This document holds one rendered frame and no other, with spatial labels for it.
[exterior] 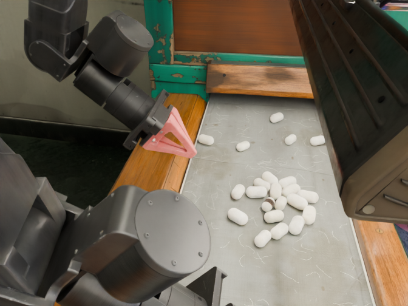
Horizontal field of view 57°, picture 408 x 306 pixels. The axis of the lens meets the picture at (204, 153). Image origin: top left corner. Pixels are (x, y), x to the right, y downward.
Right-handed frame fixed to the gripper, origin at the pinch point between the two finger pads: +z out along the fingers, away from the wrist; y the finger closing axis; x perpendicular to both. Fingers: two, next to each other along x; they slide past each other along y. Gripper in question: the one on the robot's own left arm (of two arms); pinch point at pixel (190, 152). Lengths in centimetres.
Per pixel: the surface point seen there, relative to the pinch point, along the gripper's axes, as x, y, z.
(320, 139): -8.1, 24.7, 25.4
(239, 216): 2.1, -2.7, 12.8
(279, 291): -0.5, -15.0, 18.7
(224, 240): 4.9, -6.6, 12.5
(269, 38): -12.0, 45.8, 5.9
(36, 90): 116, 137, -51
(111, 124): 100, 133, -6
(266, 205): -0.5, 1.0, 16.5
